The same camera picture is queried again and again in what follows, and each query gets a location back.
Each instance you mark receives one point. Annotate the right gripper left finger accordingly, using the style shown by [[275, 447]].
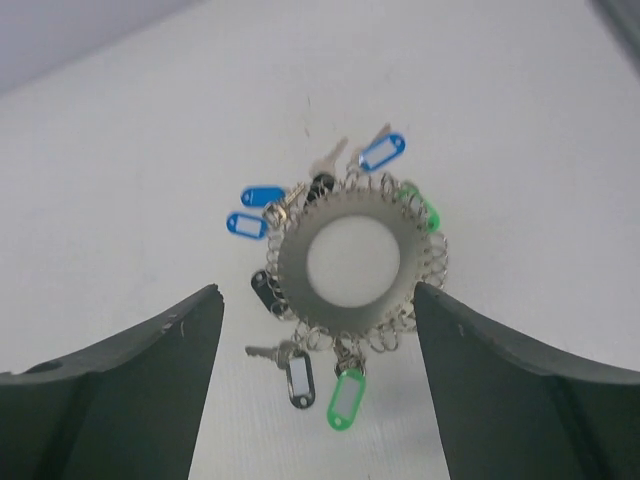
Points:
[[127, 407]]

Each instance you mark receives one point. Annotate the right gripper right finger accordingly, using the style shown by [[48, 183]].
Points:
[[509, 406]]

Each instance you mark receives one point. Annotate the metal disc keyring organizer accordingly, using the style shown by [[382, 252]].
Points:
[[346, 266]]

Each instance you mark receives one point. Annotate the grey clear key tag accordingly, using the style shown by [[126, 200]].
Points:
[[295, 362]]

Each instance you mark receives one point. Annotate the blue key tag outer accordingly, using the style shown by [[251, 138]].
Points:
[[246, 225]]

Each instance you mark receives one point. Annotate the small blue key tag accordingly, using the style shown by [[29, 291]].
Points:
[[260, 196]]

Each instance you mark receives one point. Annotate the blue key tag inner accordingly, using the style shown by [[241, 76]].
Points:
[[386, 146]]

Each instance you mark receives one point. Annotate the black clear key tag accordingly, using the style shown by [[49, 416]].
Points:
[[323, 173]]

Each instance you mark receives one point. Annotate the black tag key on ring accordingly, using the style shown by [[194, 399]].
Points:
[[261, 284]]

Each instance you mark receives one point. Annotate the green tag key on ring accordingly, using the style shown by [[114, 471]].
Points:
[[410, 194]]

